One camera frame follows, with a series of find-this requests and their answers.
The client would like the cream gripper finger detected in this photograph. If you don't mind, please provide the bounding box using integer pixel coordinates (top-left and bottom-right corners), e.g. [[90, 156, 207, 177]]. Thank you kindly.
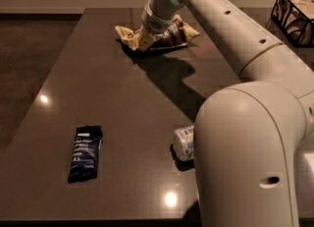
[[137, 27, 156, 50]]

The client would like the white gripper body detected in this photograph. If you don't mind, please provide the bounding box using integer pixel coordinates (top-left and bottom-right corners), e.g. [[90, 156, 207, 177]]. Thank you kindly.
[[141, 3, 174, 33]]

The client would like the brown chip bag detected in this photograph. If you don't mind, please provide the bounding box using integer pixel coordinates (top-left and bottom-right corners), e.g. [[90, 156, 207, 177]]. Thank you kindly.
[[115, 15, 200, 52]]

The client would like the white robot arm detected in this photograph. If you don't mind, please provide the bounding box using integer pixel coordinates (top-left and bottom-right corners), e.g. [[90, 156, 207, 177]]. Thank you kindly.
[[142, 0, 314, 227]]

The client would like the clear plastic water bottle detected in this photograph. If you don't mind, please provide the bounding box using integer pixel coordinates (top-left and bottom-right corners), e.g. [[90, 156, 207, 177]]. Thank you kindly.
[[173, 126, 194, 161]]

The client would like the dark blue snack bar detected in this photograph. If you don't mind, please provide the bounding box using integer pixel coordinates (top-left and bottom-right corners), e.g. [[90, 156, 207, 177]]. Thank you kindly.
[[68, 126, 103, 183]]

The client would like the black wire basket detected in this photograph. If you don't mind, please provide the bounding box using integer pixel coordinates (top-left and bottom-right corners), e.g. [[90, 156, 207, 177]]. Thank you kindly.
[[271, 0, 314, 47]]

